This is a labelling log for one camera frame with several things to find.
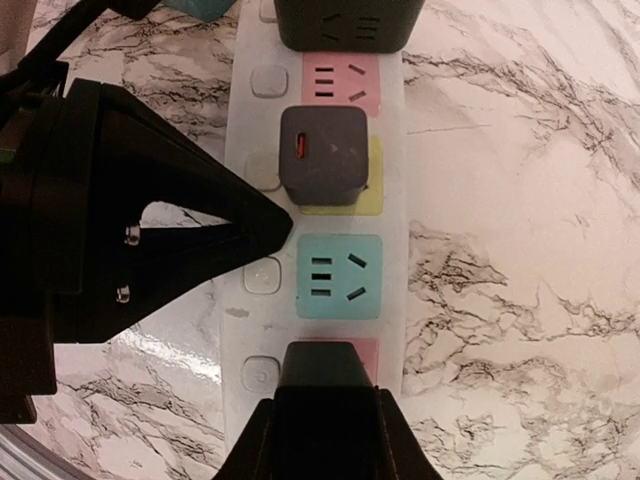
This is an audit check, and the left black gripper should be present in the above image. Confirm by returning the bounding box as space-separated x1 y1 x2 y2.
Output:
1 61 293 424

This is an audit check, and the dark green cube socket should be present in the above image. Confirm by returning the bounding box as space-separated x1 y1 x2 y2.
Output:
274 0 424 54

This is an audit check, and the white long power strip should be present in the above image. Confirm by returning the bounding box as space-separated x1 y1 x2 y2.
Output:
217 1 408 453

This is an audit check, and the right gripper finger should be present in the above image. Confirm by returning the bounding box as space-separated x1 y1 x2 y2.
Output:
216 341 440 479

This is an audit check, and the dark grey USB charger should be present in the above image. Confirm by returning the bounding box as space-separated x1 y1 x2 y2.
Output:
278 105 369 206

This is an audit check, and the teal power strip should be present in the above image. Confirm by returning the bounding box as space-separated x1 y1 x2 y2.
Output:
162 0 235 22

